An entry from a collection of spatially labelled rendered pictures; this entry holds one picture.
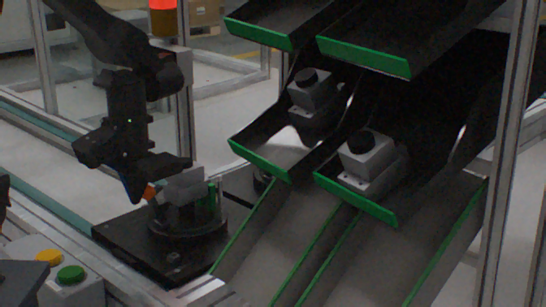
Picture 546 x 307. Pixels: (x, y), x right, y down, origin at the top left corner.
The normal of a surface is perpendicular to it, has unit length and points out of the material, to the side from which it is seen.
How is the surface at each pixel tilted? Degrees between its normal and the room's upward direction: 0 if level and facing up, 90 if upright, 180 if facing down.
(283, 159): 25
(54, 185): 0
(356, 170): 115
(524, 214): 0
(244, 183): 0
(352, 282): 45
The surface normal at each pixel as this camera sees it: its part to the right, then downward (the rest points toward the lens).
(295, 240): -0.57, -0.49
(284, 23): -0.34, -0.73
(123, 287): 0.00, -0.92
